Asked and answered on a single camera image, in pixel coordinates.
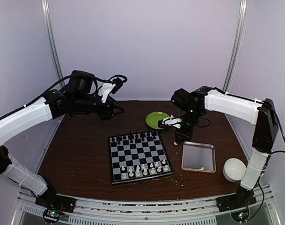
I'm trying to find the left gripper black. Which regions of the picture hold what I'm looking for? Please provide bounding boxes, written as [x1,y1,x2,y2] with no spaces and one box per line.
[73,93,124,121]

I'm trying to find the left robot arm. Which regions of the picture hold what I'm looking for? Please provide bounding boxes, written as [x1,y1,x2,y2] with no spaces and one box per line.
[0,70,128,208]

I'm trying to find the front aluminium rail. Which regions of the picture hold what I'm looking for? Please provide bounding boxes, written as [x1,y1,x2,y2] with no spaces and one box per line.
[9,185,284,225]

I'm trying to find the metal wooden tray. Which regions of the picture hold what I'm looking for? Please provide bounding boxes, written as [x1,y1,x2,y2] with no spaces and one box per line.
[181,142,216,173]

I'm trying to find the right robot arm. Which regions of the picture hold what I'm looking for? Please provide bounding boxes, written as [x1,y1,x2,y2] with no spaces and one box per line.
[169,86,279,207]

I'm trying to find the right aluminium frame post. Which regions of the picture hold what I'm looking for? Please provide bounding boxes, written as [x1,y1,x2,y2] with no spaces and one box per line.
[223,0,248,91]

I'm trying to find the green plate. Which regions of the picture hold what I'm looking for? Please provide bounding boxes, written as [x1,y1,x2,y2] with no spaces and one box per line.
[146,112,170,130]

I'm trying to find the white bowl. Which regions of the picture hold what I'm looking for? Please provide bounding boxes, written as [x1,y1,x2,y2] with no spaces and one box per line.
[223,158,246,182]

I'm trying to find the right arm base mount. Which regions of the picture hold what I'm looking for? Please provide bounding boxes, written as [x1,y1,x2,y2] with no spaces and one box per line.
[216,194,257,223]

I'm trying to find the aluminium frame post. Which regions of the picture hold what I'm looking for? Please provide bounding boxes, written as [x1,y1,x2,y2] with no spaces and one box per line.
[223,0,248,91]
[41,0,63,80]

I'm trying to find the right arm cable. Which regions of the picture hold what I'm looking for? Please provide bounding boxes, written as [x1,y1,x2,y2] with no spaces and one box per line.
[263,103,285,156]

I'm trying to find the black white chessboard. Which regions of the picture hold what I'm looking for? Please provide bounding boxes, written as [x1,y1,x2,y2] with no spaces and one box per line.
[107,130,174,185]

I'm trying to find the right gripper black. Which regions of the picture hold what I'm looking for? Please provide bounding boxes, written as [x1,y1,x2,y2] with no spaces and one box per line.
[175,108,203,143]

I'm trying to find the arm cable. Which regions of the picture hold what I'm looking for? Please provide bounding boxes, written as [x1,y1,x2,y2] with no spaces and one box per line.
[263,103,285,156]
[0,74,128,125]

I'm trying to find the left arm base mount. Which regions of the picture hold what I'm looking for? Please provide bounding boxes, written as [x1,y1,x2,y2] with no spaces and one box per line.
[35,195,76,225]

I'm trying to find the left aluminium frame post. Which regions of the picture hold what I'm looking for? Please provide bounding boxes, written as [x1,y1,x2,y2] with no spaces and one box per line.
[41,0,63,80]

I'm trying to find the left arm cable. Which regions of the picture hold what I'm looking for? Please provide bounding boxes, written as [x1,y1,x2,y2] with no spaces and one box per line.
[0,74,128,125]

